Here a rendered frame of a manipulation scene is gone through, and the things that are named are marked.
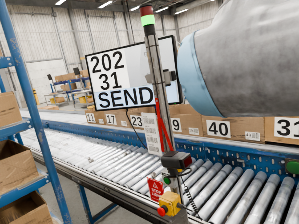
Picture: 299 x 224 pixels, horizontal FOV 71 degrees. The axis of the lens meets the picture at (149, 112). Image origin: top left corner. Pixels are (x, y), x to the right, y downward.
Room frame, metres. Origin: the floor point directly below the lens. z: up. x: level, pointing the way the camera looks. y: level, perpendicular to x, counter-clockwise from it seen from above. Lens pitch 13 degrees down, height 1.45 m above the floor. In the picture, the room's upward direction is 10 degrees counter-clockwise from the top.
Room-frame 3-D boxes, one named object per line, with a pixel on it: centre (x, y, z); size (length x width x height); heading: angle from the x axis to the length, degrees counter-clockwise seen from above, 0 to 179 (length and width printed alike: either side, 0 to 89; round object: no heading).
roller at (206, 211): (0.99, -0.31, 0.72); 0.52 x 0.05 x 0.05; 135
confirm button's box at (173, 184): (0.83, -0.03, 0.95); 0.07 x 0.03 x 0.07; 45
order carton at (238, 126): (1.35, -0.58, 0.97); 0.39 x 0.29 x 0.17; 45
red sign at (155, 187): (0.88, 0.01, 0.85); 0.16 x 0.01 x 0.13; 45
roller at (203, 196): (1.03, -0.26, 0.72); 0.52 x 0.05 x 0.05; 135
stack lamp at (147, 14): (0.85, -0.06, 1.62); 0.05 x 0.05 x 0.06
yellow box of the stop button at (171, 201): (0.78, -0.04, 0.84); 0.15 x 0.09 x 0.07; 45
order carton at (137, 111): (1.90, -0.03, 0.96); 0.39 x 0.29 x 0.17; 45
